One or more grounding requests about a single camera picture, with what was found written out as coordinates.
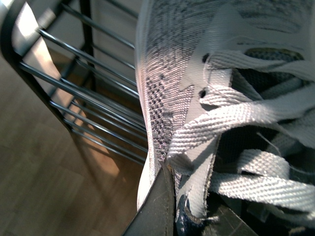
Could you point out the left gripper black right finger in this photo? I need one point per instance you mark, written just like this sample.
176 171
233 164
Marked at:
220 221

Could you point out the grey knit sneaker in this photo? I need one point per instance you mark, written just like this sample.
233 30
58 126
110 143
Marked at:
227 90

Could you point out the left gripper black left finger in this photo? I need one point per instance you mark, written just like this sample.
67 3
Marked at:
156 216

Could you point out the black metal shoe rack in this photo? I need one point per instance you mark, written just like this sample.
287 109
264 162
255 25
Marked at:
77 57

